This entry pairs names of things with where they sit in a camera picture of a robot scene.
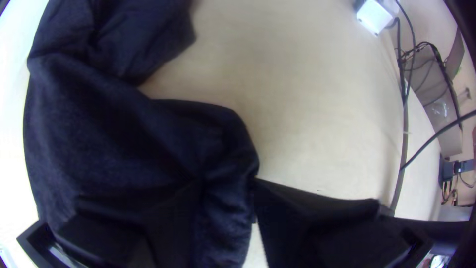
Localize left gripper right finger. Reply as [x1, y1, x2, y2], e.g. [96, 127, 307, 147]
[254, 178, 435, 268]

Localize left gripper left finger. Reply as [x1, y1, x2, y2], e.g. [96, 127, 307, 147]
[16, 181, 202, 268]

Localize black t-shirt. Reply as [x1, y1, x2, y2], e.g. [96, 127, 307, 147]
[23, 0, 260, 268]

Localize black cable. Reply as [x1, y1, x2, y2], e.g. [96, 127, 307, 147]
[394, 0, 418, 107]
[399, 109, 476, 173]

